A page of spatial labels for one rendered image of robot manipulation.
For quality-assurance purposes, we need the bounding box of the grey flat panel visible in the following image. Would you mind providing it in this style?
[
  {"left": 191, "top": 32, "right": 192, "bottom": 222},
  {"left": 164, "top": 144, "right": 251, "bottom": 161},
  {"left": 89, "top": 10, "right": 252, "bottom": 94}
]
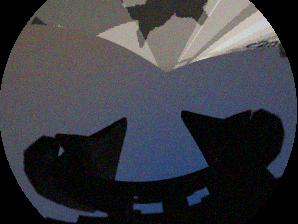
[{"left": 277, "top": 43, "right": 286, "bottom": 56}]

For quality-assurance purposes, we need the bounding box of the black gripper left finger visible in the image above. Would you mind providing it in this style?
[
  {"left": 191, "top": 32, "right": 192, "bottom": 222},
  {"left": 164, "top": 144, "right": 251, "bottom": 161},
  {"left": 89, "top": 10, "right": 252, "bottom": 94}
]
[{"left": 55, "top": 117, "right": 128, "bottom": 180}]

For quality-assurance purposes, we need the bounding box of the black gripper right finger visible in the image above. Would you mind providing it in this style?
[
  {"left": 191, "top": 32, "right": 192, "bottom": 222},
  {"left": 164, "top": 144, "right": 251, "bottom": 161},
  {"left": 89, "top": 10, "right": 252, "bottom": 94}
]
[{"left": 181, "top": 111, "right": 251, "bottom": 165}]

